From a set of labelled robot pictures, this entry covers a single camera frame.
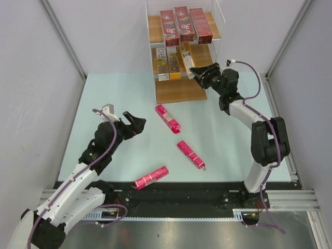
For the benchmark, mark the orange toothpaste box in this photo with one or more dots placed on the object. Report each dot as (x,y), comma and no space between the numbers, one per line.
(162,64)
(186,55)

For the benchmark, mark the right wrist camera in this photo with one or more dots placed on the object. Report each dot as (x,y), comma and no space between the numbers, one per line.
(230,62)

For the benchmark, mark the red silver 3D toothpaste box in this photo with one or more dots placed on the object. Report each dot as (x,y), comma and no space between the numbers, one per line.
(184,24)

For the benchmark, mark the gold silver toothpaste box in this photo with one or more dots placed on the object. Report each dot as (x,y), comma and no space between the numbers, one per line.
(173,63)

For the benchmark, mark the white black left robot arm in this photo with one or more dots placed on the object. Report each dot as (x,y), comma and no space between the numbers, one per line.
(81,192)

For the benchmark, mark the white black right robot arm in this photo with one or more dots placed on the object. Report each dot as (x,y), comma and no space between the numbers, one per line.
(269,139)

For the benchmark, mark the dark red toothpaste box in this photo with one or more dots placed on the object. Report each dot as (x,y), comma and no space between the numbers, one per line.
(203,32)

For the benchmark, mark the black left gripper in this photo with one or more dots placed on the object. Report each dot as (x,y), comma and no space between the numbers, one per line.
(131,129)

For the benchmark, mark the pink toothpaste box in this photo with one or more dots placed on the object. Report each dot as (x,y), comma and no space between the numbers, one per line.
(168,119)
(150,178)
(193,157)

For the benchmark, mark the clear acrylic wooden shelf unit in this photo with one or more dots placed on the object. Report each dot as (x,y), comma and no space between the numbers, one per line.
(183,89)

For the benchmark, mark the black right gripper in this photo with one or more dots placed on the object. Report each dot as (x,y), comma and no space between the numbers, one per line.
(202,73)

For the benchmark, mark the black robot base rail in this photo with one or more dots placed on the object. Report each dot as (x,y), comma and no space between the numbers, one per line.
(190,197)

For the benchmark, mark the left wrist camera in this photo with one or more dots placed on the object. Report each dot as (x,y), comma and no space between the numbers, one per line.
(106,113)

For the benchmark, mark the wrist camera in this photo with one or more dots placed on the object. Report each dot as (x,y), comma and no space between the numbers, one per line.
(230,62)
(106,113)

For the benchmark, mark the white slotted cable duct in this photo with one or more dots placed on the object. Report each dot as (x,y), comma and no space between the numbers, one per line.
(218,215)

